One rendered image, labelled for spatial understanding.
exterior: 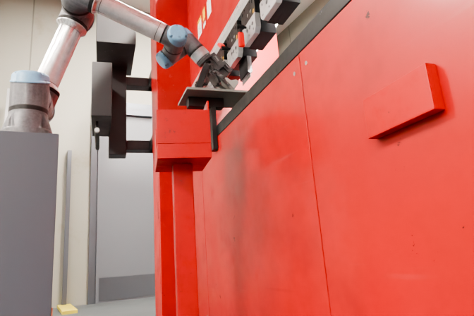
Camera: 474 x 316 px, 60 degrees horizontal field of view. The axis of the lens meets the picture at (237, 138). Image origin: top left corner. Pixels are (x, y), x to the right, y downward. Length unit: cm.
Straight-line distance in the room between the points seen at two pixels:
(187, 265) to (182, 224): 12
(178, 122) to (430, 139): 79
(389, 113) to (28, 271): 103
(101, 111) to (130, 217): 225
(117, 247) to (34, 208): 337
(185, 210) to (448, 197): 82
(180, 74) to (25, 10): 307
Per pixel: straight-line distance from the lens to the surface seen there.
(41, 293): 133
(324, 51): 92
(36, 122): 142
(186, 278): 126
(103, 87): 271
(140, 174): 481
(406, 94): 67
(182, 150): 123
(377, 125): 71
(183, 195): 127
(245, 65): 178
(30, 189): 135
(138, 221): 473
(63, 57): 168
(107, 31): 290
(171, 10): 287
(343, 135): 83
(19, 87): 148
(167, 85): 261
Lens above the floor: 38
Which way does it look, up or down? 16 degrees up
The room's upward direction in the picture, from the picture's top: 4 degrees counter-clockwise
